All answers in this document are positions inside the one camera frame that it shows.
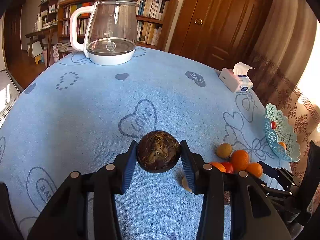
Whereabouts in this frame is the small tan round fruit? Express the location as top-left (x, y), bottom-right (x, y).
top-left (182, 177), bottom-right (192, 192)
top-left (215, 143), bottom-right (233, 159)

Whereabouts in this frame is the patterned brown curtain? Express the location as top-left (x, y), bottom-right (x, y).
top-left (249, 0), bottom-right (319, 179)

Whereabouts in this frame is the small orange mandarin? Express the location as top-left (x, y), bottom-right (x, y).
top-left (278, 141), bottom-right (287, 150)

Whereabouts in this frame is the small red tomato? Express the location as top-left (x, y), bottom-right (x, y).
top-left (221, 162), bottom-right (234, 174)

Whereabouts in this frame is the blue patterned tablecloth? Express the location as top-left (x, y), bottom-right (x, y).
top-left (1, 48), bottom-right (290, 237)

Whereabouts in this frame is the small wooden side table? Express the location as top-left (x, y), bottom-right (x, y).
top-left (25, 24), bottom-right (58, 67)

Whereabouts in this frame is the light blue lattice fruit basket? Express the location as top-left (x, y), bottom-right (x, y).
top-left (264, 103), bottom-right (300, 163)

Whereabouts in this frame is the dark wooden side door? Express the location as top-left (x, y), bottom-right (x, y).
top-left (4, 0), bottom-right (26, 65)

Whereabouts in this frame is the large orange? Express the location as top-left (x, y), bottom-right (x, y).
top-left (246, 163), bottom-right (263, 178)

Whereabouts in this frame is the white tissue pack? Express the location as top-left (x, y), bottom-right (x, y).
top-left (219, 62), bottom-right (254, 93)

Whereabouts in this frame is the dark brown round fruit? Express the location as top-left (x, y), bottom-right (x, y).
top-left (136, 131), bottom-right (181, 173)
top-left (224, 191), bottom-right (231, 205)

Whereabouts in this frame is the glass kettle white handle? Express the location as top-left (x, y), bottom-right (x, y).
top-left (69, 0), bottom-right (138, 66)

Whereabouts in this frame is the wooden bookshelf with books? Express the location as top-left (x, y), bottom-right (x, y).
top-left (40, 0), bottom-right (178, 50)

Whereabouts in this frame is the brown wooden door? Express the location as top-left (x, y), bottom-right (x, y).
top-left (169, 0), bottom-right (273, 70)

